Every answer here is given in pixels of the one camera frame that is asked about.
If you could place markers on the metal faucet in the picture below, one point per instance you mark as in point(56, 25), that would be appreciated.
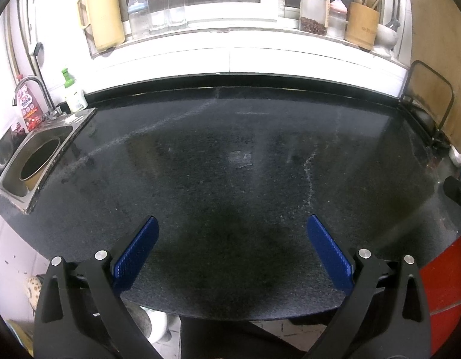
point(36, 79)

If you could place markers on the white bottle with green cap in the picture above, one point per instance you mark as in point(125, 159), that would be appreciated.
point(75, 97)

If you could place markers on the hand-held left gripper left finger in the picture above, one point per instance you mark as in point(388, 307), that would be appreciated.
point(137, 254)

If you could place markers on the glass jar with peppercorns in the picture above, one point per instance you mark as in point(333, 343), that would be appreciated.
point(314, 7)

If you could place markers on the bamboo utensil holder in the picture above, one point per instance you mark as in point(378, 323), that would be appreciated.
point(361, 26)

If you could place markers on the red detergent bottle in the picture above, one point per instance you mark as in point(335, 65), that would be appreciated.
point(30, 112)

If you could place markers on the baby bottle with pink collar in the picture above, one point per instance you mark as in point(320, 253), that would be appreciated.
point(335, 22)

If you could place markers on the baby bottle with blue collar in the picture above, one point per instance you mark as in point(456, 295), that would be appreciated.
point(138, 22)

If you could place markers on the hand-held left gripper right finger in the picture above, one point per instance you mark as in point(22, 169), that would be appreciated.
point(329, 254)

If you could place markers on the red cabinet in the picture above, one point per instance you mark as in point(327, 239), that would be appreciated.
point(443, 280)

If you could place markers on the yellow pitcher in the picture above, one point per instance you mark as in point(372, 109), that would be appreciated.
point(103, 18)

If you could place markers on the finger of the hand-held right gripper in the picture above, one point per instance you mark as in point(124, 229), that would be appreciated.
point(456, 193)

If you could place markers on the clear drinking glass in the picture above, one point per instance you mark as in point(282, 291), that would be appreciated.
point(157, 15)
point(177, 11)

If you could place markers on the white ceramic bowl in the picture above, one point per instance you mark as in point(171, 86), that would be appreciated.
point(386, 38)

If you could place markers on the stainless steel sink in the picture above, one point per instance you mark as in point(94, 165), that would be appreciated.
point(47, 134)

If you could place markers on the stone pestle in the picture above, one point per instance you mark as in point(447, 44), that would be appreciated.
point(394, 23)

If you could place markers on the wooden cutting board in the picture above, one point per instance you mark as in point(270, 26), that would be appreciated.
point(439, 37)

